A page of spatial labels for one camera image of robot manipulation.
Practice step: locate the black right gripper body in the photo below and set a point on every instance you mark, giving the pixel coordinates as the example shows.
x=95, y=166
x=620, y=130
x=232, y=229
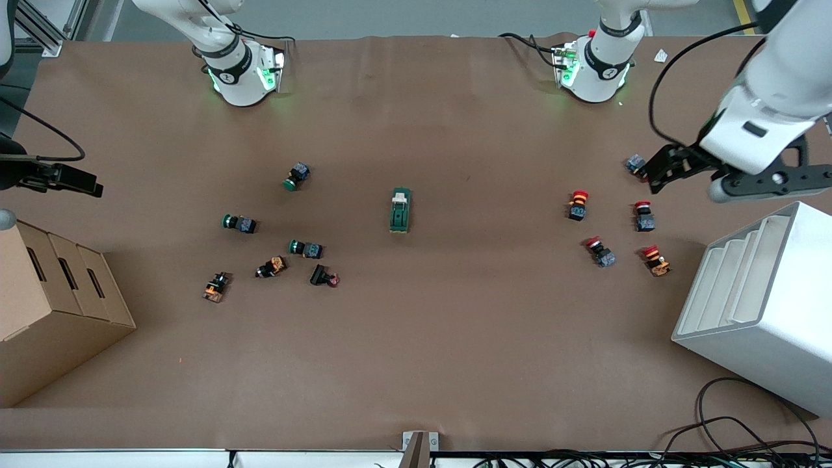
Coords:
x=14, y=170

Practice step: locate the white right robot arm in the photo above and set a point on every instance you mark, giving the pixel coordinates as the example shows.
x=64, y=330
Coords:
x=234, y=71

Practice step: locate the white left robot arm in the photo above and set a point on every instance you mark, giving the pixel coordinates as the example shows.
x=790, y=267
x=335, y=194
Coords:
x=604, y=58

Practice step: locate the red mushroom button grey block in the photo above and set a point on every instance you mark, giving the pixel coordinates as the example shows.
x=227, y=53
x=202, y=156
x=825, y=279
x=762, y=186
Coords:
x=600, y=252
x=635, y=164
x=644, y=216

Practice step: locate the red mushroom button orange block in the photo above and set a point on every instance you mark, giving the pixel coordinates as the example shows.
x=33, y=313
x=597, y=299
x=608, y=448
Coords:
x=578, y=205
x=656, y=260

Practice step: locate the small white paper scrap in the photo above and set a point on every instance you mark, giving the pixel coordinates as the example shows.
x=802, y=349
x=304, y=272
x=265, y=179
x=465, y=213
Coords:
x=661, y=56

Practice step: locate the brown cardboard box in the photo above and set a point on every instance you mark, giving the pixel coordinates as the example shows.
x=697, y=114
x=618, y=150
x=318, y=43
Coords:
x=58, y=325

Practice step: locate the green pushbutton grey block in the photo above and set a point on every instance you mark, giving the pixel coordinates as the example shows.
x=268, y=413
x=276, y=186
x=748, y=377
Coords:
x=305, y=248
x=239, y=223
x=297, y=175

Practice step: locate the black pushbutton orange block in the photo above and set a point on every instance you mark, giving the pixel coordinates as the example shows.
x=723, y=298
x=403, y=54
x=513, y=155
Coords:
x=216, y=286
x=271, y=266

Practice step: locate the white stepped rack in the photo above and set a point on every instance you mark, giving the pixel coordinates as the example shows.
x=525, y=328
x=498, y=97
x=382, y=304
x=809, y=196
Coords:
x=767, y=338

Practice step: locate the black pushbutton red lens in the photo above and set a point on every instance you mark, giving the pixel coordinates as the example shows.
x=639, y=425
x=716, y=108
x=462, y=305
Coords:
x=324, y=277

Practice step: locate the aluminium frame profile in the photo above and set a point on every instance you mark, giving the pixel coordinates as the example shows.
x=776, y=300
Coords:
x=49, y=45

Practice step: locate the white table edge rail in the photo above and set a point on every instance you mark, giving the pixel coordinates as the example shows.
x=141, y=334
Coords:
x=130, y=460

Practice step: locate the grey metal bracket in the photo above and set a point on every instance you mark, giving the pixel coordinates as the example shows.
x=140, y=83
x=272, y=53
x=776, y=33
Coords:
x=419, y=448

